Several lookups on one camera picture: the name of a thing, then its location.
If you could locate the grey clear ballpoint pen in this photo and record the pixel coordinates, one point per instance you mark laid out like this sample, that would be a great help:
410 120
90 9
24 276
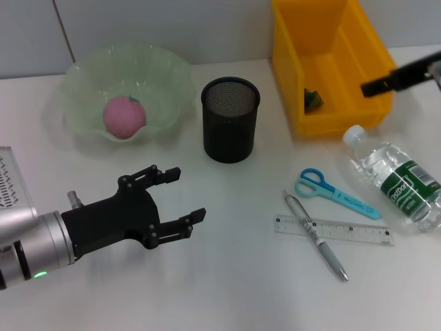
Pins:
296 210

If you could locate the clear plastic ruler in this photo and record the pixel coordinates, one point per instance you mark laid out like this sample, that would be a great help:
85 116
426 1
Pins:
344 232

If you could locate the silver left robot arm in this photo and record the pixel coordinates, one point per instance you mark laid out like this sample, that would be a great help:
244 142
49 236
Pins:
38 238

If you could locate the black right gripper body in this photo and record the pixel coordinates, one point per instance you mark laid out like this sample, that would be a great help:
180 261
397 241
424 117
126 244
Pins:
413 72

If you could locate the yellow plastic bin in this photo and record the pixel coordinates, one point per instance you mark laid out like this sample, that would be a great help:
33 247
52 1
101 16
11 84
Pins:
293 51

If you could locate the blue scissors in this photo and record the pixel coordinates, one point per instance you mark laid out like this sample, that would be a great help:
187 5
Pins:
310 186

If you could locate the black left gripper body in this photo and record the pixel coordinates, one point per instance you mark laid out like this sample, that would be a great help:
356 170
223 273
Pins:
117 220

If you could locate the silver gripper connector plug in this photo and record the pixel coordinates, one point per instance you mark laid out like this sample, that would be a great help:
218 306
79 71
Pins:
74 200
435 74

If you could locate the black mesh pen holder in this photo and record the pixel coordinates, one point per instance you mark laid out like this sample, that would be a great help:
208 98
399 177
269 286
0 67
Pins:
229 134

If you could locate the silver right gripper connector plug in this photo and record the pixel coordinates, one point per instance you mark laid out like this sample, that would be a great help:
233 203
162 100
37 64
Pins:
435 74

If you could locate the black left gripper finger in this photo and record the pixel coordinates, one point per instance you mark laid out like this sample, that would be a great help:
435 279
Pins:
172 174
198 215

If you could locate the pink toy peach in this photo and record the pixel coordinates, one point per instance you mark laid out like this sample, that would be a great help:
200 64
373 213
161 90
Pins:
122 117

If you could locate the clear green-label water bottle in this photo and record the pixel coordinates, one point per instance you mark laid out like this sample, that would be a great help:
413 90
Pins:
389 169

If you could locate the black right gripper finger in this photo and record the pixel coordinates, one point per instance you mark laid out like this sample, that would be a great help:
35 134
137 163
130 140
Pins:
375 86

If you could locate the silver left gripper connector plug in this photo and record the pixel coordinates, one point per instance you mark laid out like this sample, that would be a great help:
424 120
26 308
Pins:
74 200

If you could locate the translucent green fruit plate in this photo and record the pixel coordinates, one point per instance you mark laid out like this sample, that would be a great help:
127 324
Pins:
89 79

